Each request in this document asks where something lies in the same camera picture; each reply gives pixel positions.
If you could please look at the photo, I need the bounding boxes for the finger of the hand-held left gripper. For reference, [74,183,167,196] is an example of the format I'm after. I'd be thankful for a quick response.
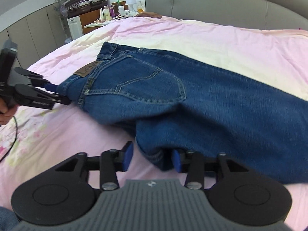
[15,84,72,110]
[14,67,59,93]

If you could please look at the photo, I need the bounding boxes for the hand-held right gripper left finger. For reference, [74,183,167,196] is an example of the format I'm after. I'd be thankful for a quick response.
[57,141,134,191]

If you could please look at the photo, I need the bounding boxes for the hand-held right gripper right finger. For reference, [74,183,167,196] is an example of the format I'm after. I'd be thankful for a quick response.
[171,148,244,190]

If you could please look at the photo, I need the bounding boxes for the blue denim pants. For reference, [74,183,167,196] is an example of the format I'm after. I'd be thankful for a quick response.
[56,42,308,185]

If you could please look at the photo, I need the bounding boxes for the person's left hand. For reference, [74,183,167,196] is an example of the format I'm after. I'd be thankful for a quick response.
[0,99,16,126]

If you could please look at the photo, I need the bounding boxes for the grey wardrobe cabinets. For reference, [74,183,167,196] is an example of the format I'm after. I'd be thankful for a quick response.
[0,4,68,71]

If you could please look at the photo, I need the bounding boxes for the floral bed sheet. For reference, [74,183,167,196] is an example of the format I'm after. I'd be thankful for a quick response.
[0,105,59,169]

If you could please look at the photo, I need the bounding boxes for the white box appliance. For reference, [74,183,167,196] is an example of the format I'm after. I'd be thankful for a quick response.
[67,17,84,40]

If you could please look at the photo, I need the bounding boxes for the wooden bedside cabinet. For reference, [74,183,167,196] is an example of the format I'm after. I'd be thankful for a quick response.
[79,1,126,35]

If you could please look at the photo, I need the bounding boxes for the white standing fan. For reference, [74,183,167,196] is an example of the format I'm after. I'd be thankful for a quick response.
[53,0,72,43]

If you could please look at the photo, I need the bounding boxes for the purple suitcase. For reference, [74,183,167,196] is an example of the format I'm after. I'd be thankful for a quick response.
[65,0,108,19]

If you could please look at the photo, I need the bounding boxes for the white table lamp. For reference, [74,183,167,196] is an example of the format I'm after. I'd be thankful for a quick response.
[125,0,138,13]

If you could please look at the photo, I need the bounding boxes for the brown pillow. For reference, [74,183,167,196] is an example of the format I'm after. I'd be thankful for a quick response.
[133,12,164,19]

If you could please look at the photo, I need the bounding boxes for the pink and cream blanket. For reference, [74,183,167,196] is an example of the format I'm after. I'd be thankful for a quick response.
[0,14,308,229]

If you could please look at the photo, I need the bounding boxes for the person's leg in jeans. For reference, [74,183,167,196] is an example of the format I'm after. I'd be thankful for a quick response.
[0,206,20,231]

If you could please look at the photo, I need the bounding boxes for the grey padded bed headboard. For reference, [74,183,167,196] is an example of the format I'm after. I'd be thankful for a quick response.
[145,0,308,31]

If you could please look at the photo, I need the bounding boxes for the black cable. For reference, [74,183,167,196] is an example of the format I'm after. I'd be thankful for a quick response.
[0,115,18,162]

